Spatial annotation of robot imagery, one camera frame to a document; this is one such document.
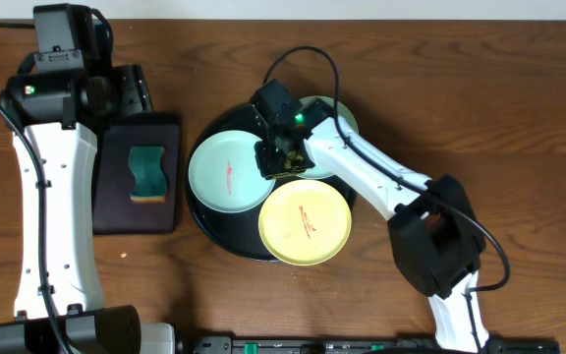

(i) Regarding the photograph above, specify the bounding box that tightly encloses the light blue plate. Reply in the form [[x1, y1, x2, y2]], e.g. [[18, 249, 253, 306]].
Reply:
[[188, 130, 275, 213], [299, 95, 359, 179]]

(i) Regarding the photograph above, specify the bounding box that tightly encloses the green and yellow sponge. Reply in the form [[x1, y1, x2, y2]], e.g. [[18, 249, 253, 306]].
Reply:
[[128, 146, 168, 203]]

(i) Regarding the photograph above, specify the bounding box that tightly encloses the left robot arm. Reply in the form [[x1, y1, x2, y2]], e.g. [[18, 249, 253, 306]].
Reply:
[[0, 65, 179, 353]]

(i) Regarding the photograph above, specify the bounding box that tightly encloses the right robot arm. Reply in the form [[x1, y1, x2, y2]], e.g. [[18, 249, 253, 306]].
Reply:
[[255, 100, 489, 353]]

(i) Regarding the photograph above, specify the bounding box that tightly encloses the rectangular black tray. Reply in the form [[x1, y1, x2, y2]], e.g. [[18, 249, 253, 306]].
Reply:
[[92, 112, 182, 235]]

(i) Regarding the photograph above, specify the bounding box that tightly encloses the yellow plate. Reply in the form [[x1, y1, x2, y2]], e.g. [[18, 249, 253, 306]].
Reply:
[[257, 179, 352, 266]]

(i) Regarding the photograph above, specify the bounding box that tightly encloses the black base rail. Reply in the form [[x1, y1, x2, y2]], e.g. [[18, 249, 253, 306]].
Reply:
[[176, 336, 561, 354]]

